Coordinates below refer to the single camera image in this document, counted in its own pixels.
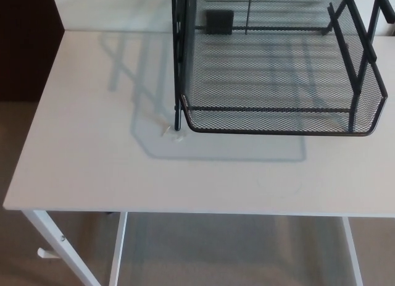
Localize black mesh sliding tray layer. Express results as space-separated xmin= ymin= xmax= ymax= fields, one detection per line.
xmin=180 ymin=0 xmax=389 ymax=137

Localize white side hook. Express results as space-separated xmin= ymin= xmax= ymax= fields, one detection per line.
xmin=37 ymin=248 xmax=57 ymax=260

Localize dark brown wooden panel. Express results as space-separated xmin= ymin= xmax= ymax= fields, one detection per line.
xmin=0 ymin=0 xmax=66 ymax=103

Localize black metal file tray frame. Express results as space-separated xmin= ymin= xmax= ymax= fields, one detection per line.
xmin=170 ymin=0 xmax=395 ymax=133

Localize white table leg frame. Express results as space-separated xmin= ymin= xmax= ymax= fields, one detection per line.
xmin=340 ymin=217 xmax=367 ymax=286
xmin=22 ymin=209 xmax=129 ymax=286

